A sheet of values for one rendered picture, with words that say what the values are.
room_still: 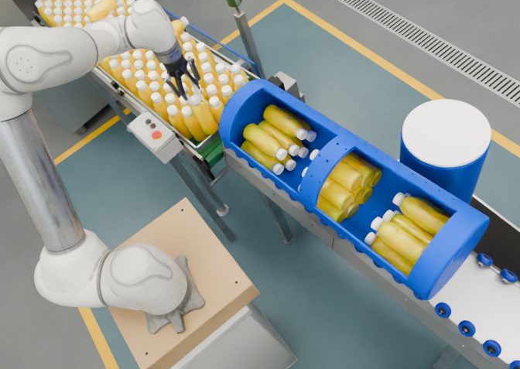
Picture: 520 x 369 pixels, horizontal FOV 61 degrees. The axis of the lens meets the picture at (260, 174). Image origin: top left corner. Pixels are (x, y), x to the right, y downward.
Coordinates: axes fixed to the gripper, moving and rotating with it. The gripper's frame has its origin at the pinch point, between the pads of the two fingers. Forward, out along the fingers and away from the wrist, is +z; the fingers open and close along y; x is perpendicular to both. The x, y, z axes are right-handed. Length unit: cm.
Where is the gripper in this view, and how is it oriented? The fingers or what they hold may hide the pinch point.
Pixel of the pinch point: (192, 94)
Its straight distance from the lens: 171.0
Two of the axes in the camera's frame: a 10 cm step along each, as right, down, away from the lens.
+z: 2.4, 5.0, 8.3
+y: 7.0, -6.8, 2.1
